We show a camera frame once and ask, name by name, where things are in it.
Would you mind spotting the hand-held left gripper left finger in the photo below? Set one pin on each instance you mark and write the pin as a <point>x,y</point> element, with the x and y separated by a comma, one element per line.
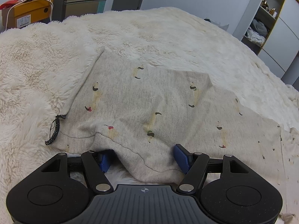
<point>104,164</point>

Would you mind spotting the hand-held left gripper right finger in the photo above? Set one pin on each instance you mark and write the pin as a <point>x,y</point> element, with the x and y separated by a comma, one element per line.
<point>181,158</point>

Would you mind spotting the beige printed garment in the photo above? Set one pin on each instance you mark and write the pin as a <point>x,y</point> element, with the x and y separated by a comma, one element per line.
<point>140,102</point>

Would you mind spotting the cream cloth with small prints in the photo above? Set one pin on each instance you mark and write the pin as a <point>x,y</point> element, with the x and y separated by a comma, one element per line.
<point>289,158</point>

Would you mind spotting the white clothes pile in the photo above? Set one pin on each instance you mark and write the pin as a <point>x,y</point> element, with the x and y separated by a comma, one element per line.
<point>254,37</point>

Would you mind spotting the grey clothes pile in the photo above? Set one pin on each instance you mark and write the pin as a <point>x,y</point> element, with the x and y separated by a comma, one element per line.
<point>259,26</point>

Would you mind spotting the white fluffy blanket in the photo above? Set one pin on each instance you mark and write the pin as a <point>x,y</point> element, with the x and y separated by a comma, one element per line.
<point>163,39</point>

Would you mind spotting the white crumpled bag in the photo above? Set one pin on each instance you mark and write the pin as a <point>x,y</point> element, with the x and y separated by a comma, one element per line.
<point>218,23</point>

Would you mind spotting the grey drawer cabinet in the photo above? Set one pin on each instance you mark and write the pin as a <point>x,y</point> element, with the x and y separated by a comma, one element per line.
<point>84,2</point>

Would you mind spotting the yellow cardboard box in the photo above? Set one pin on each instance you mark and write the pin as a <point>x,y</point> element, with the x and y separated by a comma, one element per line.
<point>30,14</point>

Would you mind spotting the grey wardrobe with open shelves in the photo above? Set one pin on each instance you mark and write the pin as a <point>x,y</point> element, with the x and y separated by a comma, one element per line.
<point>287,28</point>

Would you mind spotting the group of golden bottles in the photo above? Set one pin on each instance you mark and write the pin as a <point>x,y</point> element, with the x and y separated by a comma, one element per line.
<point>271,8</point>

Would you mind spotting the brown cardboard box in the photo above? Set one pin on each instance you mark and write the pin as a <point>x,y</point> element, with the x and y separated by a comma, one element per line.
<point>5,16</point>

